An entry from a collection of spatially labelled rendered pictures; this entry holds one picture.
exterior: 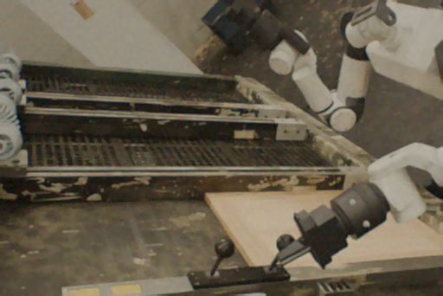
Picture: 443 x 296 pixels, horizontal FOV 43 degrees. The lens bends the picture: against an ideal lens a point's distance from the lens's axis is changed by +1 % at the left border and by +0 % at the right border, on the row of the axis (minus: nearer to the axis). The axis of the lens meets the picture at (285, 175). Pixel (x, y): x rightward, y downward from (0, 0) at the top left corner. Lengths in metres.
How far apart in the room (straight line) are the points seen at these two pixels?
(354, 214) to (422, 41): 0.50
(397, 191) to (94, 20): 4.19
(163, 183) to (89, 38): 3.62
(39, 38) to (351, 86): 5.11
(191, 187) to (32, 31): 5.06
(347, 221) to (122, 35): 4.19
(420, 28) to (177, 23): 5.31
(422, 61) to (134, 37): 3.94
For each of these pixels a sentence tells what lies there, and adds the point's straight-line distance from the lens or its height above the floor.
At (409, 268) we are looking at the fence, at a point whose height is 1.09.
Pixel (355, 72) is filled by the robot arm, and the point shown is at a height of 1.23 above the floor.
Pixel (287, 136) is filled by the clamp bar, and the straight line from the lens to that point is 2.15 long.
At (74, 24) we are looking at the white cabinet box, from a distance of 4.99.
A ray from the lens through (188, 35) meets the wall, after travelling 6.57.
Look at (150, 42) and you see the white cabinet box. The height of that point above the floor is 0.80.
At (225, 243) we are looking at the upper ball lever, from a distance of 0.97.
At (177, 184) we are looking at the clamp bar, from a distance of 1.48.
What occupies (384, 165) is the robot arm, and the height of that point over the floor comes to 1.40.
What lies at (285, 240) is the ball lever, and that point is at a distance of 1.01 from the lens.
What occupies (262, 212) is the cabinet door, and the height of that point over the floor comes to 1.24.
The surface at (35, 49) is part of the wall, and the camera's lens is 6.48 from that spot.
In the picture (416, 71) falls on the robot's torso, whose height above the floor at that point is 1.31.
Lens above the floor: 2.05
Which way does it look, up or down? 33 degrees down
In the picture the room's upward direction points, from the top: 47 degrees counter-clockwise
